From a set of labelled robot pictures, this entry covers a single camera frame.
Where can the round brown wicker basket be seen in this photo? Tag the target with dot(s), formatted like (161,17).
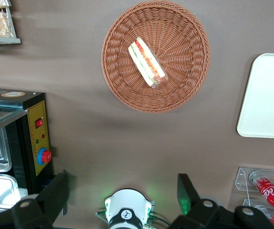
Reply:
(182,47)

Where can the black food warmer display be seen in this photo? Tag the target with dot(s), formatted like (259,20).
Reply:
(40,133)

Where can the clear acrylic bottle rack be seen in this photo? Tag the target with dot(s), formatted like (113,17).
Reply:
(243,181)

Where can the red cola bottle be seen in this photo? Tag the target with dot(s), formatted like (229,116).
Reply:
(268,215)
(270,193)

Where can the cream plastic tray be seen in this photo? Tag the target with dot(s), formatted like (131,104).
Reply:
(268,97)

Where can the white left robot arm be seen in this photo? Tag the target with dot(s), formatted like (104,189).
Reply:
(127,202)

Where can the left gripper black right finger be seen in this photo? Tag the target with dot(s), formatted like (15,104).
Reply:
(187,193)

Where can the triangle sandwich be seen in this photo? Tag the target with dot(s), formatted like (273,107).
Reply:
(146,63)

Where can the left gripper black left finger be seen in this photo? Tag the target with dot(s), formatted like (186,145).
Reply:
(55,195)

